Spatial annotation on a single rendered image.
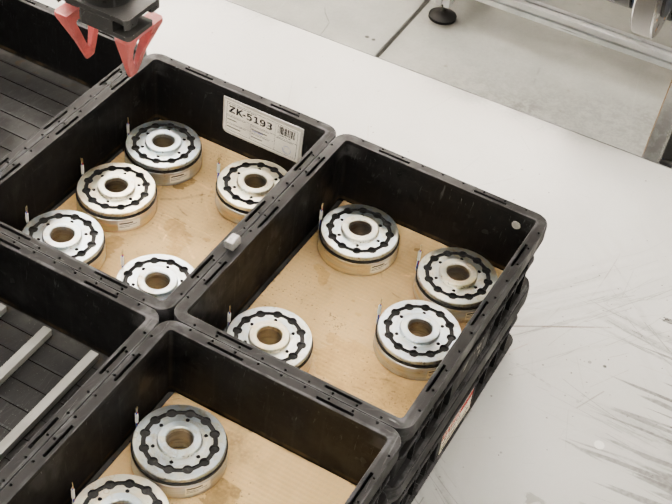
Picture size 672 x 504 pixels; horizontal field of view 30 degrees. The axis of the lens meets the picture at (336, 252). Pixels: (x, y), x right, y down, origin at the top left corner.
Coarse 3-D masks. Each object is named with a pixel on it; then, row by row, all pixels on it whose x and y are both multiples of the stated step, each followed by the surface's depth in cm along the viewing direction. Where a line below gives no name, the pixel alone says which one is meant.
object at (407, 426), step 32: (320, 160) 160; (288, 192) 154; (480, 192) 158; (256, 224) 150; (544, 224) 155; (224, 256) 145; (192, 288) 141; (192, 320) 138; (480, 320) 142; (256, 352) 135; (448, 352) 138; (320, 384) 133; (384, 416) 131; (416, 416) 131
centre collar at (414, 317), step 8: (408, 320) 149; (416, 320) 150; (424, 320) 150; (432, 320) 150; (400, 328) 148; (432, 328) 149; (408, 336) 148; (416, 336) 148; (432, 336) 148; (416, 344) 147; (424, 344) 147
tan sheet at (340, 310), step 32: (320, 256) 161; (416, 256) 163; (288, 288) 157; (320, 288) 157; (352, 288) 158; (384, 288) 158; (320, 320) 153; (352, 320) 154; (320, 352) 149; (352, 352) 150; (352, 384) 146; (384, 384) 147; (416, 384) 147
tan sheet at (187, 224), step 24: (216, 144) 175; (216, 168) 172; (168, 192) 167; (192, 192) 168; (168, 216) 164; (192, 216) 164; (216, 216) 165; (120, 240) 160; (144, 240) 160; (168, 240) 161; (192, 240) 161; (216, 240) 162; (120, 264) 157; (192, 264) 158
